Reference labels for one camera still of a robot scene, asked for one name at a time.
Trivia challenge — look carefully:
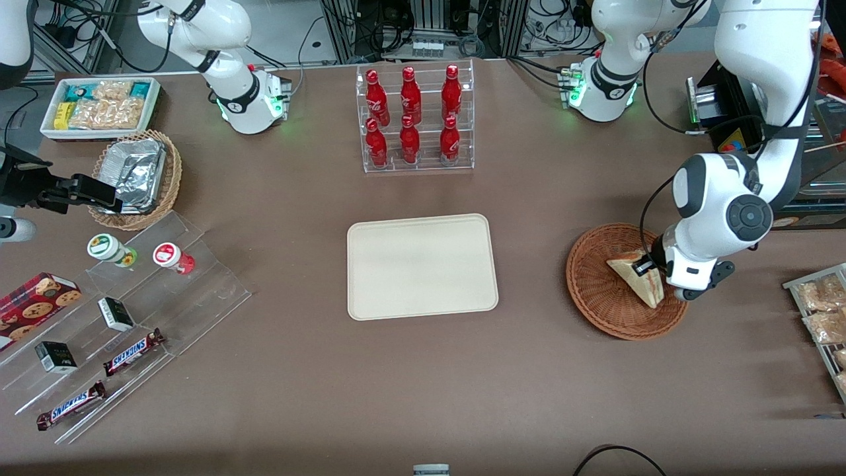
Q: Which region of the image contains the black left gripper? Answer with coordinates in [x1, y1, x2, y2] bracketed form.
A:
[633, 231, 670, 278]

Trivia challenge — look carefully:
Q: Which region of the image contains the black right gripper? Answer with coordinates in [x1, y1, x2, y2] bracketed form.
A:
[0, 149, 124, 214]

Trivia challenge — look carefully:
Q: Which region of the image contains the triangular sandwich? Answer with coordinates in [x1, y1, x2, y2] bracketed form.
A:
[606, 250, 666, 309]

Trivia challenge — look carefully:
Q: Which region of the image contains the round brown wicker basket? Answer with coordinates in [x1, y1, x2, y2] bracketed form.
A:
[566, 223, 691, 341]

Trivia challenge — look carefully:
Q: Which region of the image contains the oval light wicker basket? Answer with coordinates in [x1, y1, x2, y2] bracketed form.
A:
[88, 130, 182, 231]

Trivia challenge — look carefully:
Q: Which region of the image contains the tray of packaged crackers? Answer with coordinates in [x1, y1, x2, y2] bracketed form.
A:
[783, 263, 846, 404]

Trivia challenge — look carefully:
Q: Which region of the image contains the beige rectangular serving tray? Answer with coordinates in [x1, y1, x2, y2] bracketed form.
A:
[347, 213, 499, 321]

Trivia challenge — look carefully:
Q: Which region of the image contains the silver foil container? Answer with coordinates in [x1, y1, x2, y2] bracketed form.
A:
[99, 139, 167, 214]

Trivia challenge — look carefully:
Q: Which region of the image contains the green lid white cup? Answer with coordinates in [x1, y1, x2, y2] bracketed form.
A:
[87, 233, 138, 268]

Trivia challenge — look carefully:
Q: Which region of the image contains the large clear cracker bag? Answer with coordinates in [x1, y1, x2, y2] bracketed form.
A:
[69, 98, 145, 130]

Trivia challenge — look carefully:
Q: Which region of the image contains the white rectangular snack bin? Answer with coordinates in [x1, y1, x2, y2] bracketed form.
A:
[41, 77, 161, 141]

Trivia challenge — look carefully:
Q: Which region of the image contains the red lid white cup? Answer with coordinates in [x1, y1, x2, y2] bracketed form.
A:
[153, 243, 196, 275]

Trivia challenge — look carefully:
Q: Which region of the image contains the small black carton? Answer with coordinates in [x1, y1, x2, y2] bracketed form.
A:
[98, 297, 135, 332]
[34, 341, 78, 374]

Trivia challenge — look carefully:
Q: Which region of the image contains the red plaid cookie box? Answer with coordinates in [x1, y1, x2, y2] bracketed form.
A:
[0, 272, 82, 351]

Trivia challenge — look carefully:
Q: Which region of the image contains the clear acrylic step display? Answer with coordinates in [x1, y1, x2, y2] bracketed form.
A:
[0, 210, 252, 445]

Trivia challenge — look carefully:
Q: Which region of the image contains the brown Snickers bar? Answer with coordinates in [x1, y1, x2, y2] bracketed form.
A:
[102, 329, 166, 377]
[36, 380, 108, 431]

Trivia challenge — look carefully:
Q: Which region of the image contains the black food warmer cabinet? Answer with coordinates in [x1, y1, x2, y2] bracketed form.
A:
[686, 10, 846, 232]

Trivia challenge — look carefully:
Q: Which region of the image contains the red cola bottle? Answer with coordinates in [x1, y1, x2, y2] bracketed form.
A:
[365, 118, 389, 167]
[365, 69, 391, 126]
[442, 64, 463, 121]
[399, 114, 421, 164]
[440, 116, 461, 166]
[401, 66, 422, 125]

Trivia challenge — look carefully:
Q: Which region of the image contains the clear acrylic bottle rack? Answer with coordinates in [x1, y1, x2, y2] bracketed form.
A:
[356, 59, 475, 174]

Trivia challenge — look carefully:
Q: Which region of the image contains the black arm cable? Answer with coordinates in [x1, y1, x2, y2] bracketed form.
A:
[638, 0, 827, 265]

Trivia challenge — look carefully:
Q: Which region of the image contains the black floor cable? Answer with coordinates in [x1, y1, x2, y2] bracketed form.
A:
[572, 444, 668, 476]

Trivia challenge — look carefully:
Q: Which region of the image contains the aluminium frame rack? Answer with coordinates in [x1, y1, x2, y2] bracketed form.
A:
[321, 0, 529, 63]

